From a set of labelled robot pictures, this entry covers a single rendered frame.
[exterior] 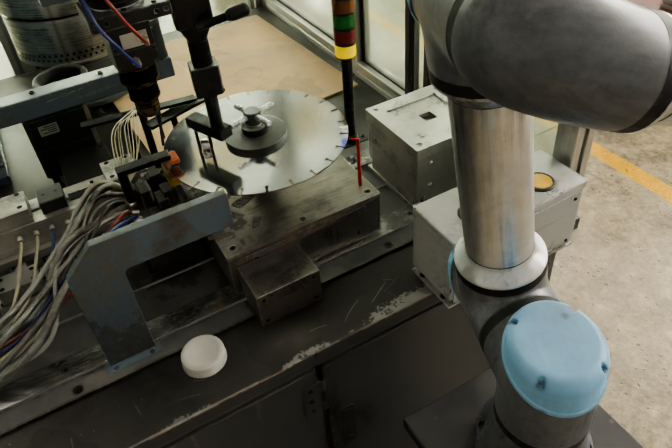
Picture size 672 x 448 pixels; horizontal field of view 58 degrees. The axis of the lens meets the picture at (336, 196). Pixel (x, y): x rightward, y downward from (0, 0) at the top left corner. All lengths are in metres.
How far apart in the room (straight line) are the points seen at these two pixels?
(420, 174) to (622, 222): 1.39
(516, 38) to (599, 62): 0.06
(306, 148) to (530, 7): 0.65
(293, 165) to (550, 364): 0.52
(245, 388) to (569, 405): 0.48
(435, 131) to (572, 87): 0.72
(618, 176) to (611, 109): 2.17
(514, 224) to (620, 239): 1.67
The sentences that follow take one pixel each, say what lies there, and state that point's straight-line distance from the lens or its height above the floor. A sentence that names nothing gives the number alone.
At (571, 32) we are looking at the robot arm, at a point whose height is 1.36.
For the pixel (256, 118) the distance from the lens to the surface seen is 1.07.
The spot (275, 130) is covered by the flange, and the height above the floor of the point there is 0.96.
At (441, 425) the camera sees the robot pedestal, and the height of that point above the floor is 0.75.
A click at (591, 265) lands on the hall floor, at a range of 2.25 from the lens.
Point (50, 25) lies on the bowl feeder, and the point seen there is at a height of 1.00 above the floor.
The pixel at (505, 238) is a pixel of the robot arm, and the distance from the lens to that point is 0.73.
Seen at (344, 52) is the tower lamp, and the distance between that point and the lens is 1.28.
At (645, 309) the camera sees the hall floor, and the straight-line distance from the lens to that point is 2.16.
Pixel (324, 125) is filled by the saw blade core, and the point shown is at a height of 0.95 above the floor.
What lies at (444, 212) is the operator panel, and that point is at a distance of 0.99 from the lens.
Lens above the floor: 1.55
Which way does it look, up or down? 39 degrees down
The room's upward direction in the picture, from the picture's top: 5 degrees counter-clockwise
